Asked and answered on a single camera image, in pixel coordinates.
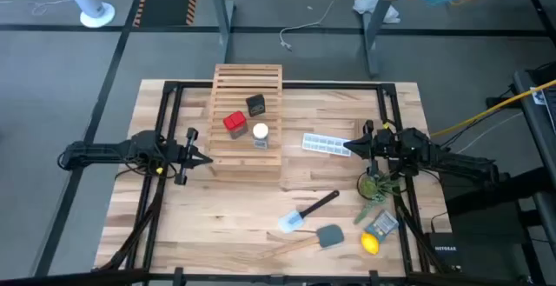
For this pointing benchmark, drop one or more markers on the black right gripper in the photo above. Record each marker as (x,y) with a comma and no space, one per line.
(382,147)

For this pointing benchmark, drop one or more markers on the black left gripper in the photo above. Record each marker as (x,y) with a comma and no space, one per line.
(180,153)

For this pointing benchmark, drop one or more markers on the red block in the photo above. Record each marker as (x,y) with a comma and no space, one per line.
(234,121)

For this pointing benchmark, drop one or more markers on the bagel seasoning jar white lid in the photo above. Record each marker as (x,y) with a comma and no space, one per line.
(260,131)

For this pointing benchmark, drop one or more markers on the dark green black pepper tin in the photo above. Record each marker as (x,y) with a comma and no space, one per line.
(256,104)

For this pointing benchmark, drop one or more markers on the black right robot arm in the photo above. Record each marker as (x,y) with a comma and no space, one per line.
(447,157)

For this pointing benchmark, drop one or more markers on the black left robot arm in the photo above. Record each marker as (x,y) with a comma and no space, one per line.
(108,150)

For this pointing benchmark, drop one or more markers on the wooden slatted shelf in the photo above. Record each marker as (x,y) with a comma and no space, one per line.
(230,81)

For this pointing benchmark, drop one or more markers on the white ice cube tray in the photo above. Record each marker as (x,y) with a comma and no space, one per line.
(323,144)

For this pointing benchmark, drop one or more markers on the succulent plant in black pot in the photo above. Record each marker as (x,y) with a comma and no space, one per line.
(373,188)

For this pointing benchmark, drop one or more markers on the blue snack packet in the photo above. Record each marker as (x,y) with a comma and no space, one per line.
(381,226)

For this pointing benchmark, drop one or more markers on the yellow lemon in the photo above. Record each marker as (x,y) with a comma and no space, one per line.
(370,243)

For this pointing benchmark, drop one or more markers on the white cloth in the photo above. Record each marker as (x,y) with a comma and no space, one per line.
(373,5)

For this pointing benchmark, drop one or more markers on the black hazard-striped floor mat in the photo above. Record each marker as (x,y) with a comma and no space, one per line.
(165,8)

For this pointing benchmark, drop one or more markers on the black side desk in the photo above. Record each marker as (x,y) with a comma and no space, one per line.
(536,125)

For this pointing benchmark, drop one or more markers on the black aluminium table frame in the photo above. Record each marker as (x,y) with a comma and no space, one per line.
(167,103)

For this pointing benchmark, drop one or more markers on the black Netgear network switch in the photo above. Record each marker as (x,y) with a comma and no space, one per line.
(445,251)

